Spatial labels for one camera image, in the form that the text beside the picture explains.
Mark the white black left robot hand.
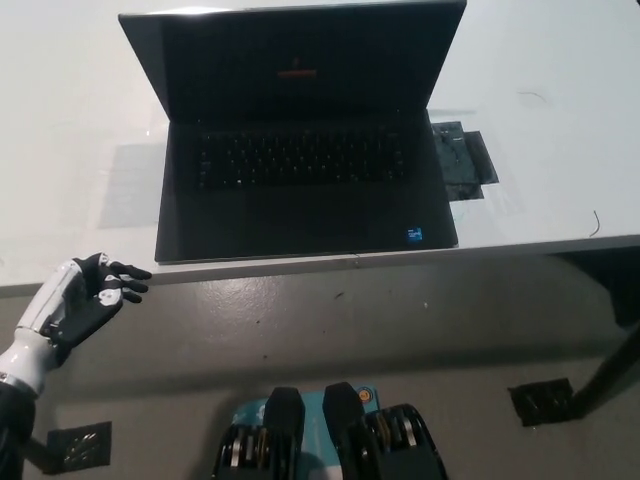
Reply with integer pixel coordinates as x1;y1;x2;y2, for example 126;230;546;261
15;252;153;369

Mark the grey laptop with black keyboard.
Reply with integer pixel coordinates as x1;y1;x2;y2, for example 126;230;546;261
117;0;469;264

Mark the black teal robot body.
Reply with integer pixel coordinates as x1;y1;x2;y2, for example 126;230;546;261
211;381;449;480

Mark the black table leg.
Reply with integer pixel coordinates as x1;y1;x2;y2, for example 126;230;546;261
569;319;640;419
23;433;62;473

